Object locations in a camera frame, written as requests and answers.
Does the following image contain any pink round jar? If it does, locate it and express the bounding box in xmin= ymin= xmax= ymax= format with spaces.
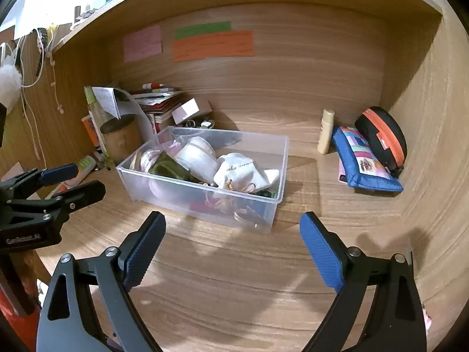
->
xmin=130 ymin=149 xmax=161 ymax=172

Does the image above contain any dark green bottle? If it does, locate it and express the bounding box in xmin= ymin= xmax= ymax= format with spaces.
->
xmin=149 ymin=152 xmax=200 ymax=183

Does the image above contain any white cylindrical jar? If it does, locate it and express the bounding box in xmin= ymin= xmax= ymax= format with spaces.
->
xmin=176 ymin=137 xmax=219 ymax=185

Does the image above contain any white drawstring cloth bag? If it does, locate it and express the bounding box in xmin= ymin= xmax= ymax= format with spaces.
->
xmin=213 ymin=153 xmax=281 ymax=194

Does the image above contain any pink item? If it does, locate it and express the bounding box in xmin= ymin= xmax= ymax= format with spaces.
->
xmin=158 ymin=140 xmax=183 ymax=157

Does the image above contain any green orange tube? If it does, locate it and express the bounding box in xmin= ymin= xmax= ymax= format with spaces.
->
xmin=45 ymin=155 xmax=97 ymax=200

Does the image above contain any orange booklet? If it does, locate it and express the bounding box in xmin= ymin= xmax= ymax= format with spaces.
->
xmin=81 ymin=115 xmax=100 ymax=148

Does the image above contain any tall clear green bottle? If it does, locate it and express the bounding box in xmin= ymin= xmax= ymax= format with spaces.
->
xmin=84 ymin=87 xmax=112 ymax=157

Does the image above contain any brown mug with lid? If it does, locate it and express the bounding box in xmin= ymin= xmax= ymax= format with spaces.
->
xmin=100 ymin=114 xmax=143 ymax=165

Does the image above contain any folded white paper sheet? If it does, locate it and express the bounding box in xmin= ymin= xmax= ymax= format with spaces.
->
xmin=91 ymin=87 xmax=153 ymax=142

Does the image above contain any blue patchwork pencil case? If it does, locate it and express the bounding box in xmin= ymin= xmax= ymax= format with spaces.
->
xmin=332 ymin=126 xmax=403 ymax=193

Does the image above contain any white plush toy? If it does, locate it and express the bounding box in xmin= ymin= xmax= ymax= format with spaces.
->
xmin=0 ymin=65 xmax=22 ymax=114

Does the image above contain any stack of books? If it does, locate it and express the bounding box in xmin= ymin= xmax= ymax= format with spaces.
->
xmin=130 ymin=83 xmax=183 ymax=133

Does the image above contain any black orange round case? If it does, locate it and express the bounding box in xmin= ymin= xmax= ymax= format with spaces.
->
xmin=355 ymin=106 xmax=408 ymax=178

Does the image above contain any cream lotion tube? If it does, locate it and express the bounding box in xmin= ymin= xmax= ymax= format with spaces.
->
xmin=317 ymin=109 xmax=335 ymax=154

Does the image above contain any clear plastic storage bin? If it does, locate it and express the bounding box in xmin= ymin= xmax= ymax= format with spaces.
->
xmin=117 ymin=126 xmax=289 ymax=232

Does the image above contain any small white pink box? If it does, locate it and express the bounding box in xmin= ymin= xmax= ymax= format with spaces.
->
xmin=172 ymin=98 xmax=212 ymax=125

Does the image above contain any pink sticky note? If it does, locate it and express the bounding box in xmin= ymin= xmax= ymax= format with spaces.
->
xmin=123 ymin=25 xmax=162 ymax=63

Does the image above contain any white bowl with trinkets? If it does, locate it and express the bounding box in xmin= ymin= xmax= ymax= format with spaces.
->
xmin=182 ymin=117 xmax=215 ymax=130

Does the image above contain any green sticky note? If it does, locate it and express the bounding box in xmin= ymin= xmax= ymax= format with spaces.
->
xmin=174 ymin=21 xmax=232 ymax=40

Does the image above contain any orange sticky note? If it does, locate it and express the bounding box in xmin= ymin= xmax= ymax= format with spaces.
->
xmin=171 ymin=30 xmax=254 ymax=62

